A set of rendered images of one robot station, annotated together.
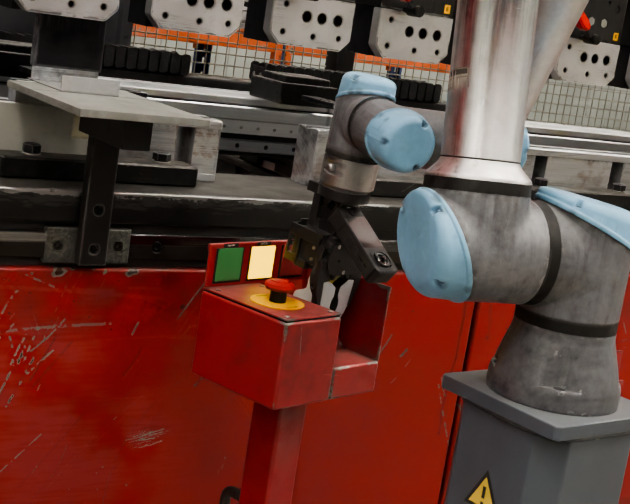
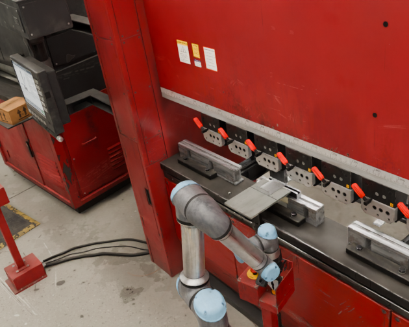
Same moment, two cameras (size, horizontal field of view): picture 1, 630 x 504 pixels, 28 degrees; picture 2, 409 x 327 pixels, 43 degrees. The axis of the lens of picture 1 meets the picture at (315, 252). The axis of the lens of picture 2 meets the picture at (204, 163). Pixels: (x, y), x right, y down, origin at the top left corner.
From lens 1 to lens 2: 255 cm
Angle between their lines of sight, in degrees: 84
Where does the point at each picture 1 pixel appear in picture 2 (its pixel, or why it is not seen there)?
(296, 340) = (241, 285)
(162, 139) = (299, 208)
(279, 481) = (265, 318)
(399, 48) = (371, 211)
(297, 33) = (330, 193)
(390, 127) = not seen: hidden behind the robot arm
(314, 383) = (252, 299)
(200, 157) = (311, 218)
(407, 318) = (359, 306)
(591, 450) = not seen: outside the picture
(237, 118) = not seen: hidden behind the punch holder
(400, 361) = (359, 318)
